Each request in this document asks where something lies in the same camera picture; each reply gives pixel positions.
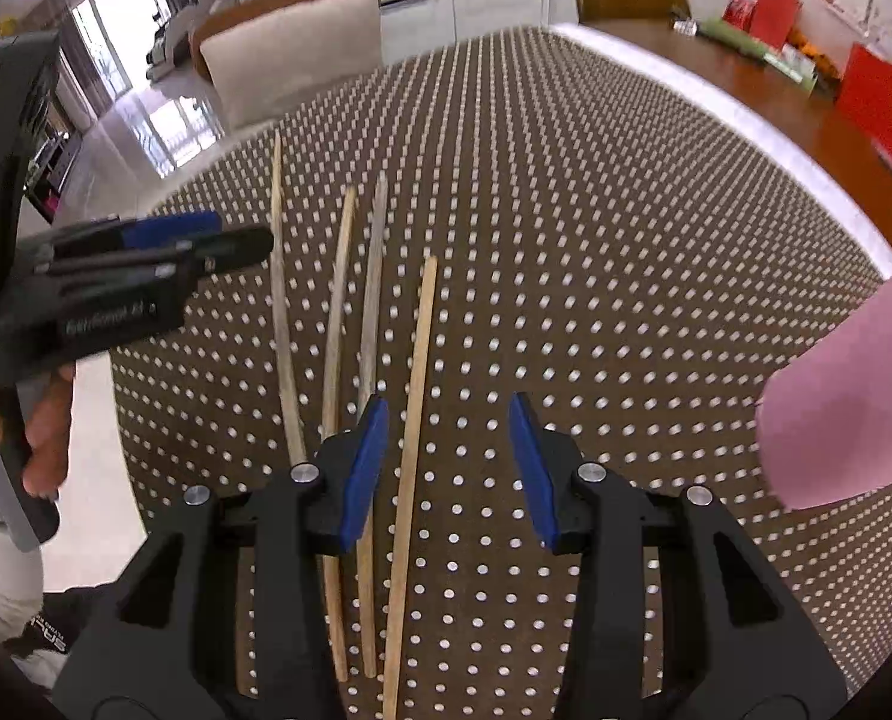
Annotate pink cup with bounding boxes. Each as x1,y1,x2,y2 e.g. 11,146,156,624
753,255,892,511

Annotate chair with beige cushion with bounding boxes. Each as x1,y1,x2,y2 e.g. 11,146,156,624
200,0,383,128

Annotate person's left hand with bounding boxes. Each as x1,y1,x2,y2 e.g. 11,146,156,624
0,364,77,500

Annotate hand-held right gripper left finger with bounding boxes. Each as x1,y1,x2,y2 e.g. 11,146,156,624
54,394,391,720

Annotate person's black pants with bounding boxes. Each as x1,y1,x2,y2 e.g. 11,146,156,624
7,581,121,691

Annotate green flat box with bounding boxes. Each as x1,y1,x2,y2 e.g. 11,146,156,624
697,19,818,95

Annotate white lounge sofa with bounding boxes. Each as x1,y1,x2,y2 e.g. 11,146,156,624
146,0,222,80

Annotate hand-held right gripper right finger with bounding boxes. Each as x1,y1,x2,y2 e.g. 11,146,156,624
508,392,848,720

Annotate red box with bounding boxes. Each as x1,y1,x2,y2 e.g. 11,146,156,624
750,0,803,52

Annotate red gift bag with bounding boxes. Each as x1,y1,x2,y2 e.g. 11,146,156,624
836,41,892,173

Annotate orange snack packets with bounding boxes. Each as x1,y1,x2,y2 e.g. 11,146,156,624
787,30,845,80

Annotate thin bamboo chopstick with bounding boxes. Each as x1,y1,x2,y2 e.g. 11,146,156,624
381,255,439,720
356,172,389,680
270,131,308,470
321,187,358,683

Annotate white sideboard cabinet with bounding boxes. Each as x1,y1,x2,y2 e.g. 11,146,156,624
311,0,548,65

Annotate brown polka dot tablecloth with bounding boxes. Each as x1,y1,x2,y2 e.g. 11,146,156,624
108,26,892,720

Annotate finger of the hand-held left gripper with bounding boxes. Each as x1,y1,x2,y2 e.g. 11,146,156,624
153,227,276,275
119,211,226,250

